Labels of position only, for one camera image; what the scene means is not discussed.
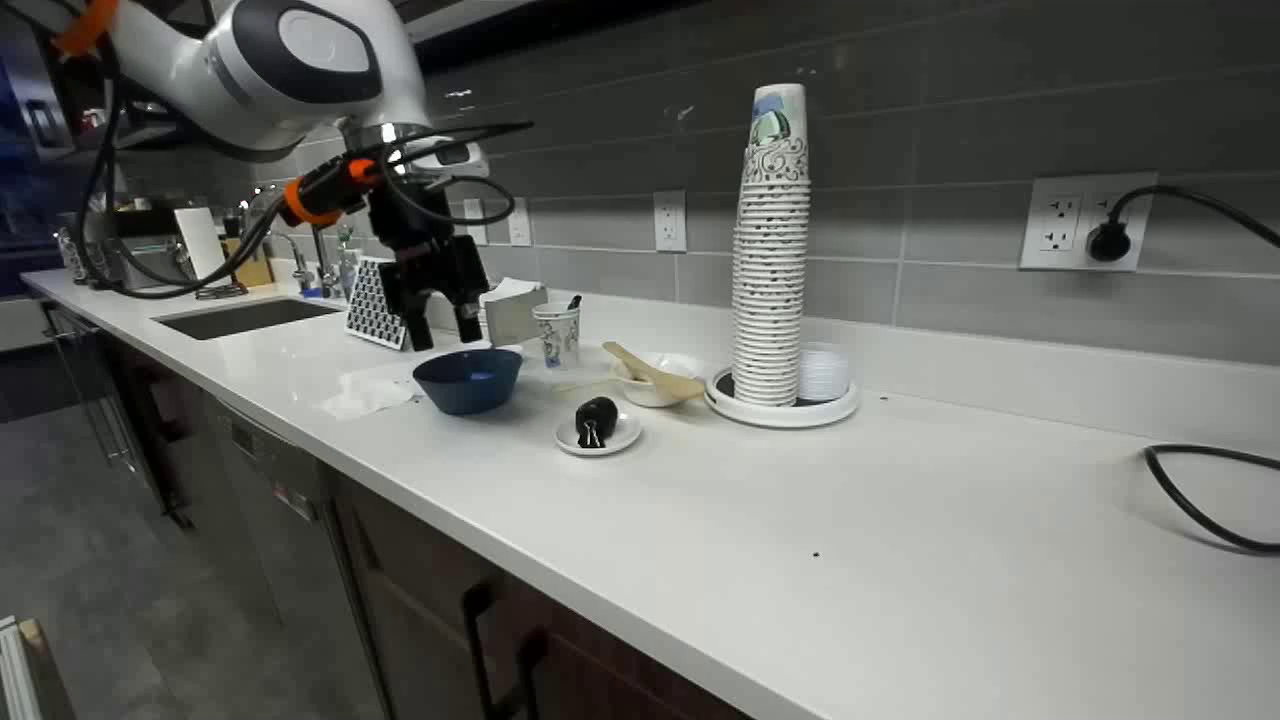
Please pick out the white napkin dispenser box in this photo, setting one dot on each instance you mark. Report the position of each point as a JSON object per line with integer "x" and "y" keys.
{"x": 514, "y": 309}

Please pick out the small white saucer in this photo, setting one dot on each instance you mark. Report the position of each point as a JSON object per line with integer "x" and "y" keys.
{"x": 597, "y": 433}

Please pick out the black small object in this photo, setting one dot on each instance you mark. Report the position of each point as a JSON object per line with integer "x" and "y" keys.
{"x": 593, "y": 420}

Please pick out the tall stack of paper cups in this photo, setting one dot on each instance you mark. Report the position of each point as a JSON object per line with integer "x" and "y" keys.
{"x": 772, "y": 252}

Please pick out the black white checkerboard calibration board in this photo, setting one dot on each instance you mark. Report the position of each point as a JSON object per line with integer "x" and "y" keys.
{"x": 373, "y": 304}

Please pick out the stainless dishwasher front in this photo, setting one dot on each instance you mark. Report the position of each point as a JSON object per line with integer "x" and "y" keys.
{"x": 275, "y": 532}

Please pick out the blue bowl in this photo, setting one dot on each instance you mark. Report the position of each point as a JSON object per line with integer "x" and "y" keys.
{"x": 465, "y": 376}

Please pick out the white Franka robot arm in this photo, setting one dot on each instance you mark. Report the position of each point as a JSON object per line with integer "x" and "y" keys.
{"x": 267, "y": 67}

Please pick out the dark wood cabinet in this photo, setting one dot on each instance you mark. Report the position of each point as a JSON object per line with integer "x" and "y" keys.
{"x": 506, "y": 627}

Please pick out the white double wall outlet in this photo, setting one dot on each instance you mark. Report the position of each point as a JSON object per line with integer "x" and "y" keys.
{"x": 1083, "y": 227}

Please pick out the black power plug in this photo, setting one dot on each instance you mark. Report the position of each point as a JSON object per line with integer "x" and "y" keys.
{"x": 1109, "y": 241}

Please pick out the clear plastic sheet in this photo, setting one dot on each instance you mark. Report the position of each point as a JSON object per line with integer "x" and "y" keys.
{"x": 366, "y": 395}

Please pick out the white ball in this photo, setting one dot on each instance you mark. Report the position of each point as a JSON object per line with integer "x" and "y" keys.
{"x": 822, "y": 376}

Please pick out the kitchen sink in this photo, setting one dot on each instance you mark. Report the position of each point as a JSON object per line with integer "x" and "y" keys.
{"x": 247, "y": 317}

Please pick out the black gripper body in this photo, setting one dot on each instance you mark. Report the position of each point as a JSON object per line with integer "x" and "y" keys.
{"x": 433, "y": 263}

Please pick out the salt shaker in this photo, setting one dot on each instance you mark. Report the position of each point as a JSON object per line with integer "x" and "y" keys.
{"x": 557, "y": 332}

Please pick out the white round tray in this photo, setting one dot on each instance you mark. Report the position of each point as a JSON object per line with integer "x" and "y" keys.
{"x": 787, "y": 407}

